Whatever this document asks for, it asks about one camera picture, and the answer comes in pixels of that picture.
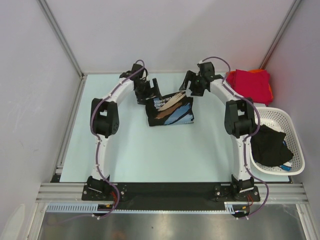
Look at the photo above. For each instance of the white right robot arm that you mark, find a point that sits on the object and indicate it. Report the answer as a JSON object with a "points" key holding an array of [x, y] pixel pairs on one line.
{"points": [[239, 121]]}

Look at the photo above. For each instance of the black t shirt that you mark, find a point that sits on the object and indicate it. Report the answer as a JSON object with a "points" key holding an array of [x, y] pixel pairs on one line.
{"points": [[268, 148], [172, 109]]}

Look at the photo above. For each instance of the white plastic laundry basket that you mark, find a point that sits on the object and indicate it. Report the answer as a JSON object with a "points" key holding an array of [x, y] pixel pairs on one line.
{"points": [[280, 121]]}

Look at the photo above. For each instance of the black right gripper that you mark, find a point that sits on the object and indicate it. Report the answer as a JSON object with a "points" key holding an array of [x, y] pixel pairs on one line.
{"points": [[190, 76]]}

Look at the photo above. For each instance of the white slotted cable duct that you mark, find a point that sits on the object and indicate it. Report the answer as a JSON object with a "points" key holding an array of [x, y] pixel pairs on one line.
{"points": [[85, 208]]}

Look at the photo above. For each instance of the aluminium corner post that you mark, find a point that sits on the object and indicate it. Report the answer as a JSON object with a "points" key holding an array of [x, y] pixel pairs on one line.
{"points": [[52, 21], [293, 9]]}

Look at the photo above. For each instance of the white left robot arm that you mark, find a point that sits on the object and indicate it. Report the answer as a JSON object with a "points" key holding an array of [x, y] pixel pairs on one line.
{"points": [[105, 122]]}

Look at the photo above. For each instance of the blue white garment in basket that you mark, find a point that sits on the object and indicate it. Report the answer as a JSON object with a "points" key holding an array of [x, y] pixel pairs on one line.
{"points": [[286, 166]]}

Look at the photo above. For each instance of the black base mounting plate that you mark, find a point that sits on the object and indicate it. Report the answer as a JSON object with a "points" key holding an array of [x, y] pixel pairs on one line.
{"points": [[168, 196]]}

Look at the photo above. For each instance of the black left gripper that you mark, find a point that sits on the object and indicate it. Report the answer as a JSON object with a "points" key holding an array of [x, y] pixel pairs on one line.
{"points": [[150, 92]]}

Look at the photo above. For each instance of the folded red t shirt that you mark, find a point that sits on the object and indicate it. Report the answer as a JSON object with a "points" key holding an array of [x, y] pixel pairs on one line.
{"points": [[252, 85]]}

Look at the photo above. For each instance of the left aluminium corner post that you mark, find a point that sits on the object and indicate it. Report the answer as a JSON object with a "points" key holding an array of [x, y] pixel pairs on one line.
{"points": [[52, 21]]}

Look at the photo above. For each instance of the right aluminium corner post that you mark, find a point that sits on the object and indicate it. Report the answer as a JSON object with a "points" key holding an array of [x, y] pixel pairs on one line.
{"points": [[293, 9]]}

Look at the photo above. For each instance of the black t shirt in basket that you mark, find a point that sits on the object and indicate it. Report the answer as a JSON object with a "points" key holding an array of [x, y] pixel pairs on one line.
{"points": [[268, 148]]}

